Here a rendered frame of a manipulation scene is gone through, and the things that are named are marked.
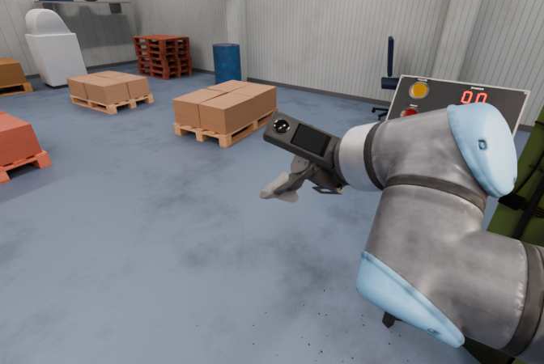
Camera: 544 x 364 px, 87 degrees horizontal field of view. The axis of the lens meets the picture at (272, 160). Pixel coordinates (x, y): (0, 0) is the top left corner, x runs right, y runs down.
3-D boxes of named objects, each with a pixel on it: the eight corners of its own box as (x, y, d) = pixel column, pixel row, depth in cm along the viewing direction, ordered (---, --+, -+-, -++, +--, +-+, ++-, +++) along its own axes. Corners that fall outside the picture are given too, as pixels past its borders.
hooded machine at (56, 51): (78, 78, 623) (56, 8, 560) (91, 82, 592) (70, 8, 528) (41, 85, 574) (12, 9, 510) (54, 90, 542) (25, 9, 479)
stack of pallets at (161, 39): (194, 74, 665) (190, 36, 627) (167, 80, 612) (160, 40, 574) (166, 69, 723) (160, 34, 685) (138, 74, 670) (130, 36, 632)
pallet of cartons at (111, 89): (156, 102, 472) (151, 78, 453) (103, 116, 413) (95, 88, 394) (121, 91, 534) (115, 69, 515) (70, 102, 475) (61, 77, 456)
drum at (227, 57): (247, 84, 581) (245, 44, 545) (229, 89, 545) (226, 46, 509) (227, 80, 609) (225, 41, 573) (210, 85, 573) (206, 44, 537)
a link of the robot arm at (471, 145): (473, 171, 22) (493, 73, 26) (350, 175, 33) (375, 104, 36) (519, 221, 26) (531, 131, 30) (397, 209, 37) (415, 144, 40)
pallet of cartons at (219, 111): (236, 107, 453) (235, 78, 432) (285, 118, 406) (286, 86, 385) (168, 132, 362) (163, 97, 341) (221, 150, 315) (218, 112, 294)
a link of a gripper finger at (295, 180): (279, 202, 49) (317, 175, 44) (272, 198, 48) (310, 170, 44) (278, 182, 52) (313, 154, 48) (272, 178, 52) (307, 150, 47)
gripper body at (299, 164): (317, 195, 52) (372, 198, 42) (282, 172, 48) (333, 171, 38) (330, 158, 54) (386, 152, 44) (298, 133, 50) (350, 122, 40)
